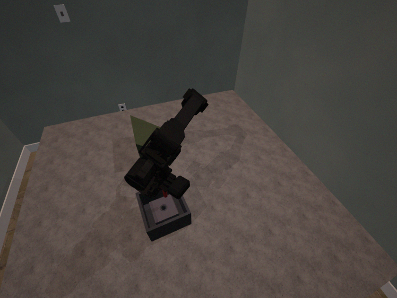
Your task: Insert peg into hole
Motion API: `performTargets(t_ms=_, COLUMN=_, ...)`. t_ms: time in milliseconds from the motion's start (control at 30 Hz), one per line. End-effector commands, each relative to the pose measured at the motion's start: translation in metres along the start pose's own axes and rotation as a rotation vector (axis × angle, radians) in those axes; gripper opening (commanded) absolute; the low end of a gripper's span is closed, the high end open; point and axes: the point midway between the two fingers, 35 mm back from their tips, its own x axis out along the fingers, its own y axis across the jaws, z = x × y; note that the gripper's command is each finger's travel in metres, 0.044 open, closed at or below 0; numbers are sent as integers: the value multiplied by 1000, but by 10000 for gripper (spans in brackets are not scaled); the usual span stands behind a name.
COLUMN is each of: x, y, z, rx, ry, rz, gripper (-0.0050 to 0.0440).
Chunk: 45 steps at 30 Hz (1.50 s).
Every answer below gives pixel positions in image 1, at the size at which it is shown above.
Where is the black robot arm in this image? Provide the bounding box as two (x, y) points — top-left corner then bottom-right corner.
(124, 88), (208, 198)

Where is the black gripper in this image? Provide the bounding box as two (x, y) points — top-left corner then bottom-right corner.
(156, 166), (190, 199)

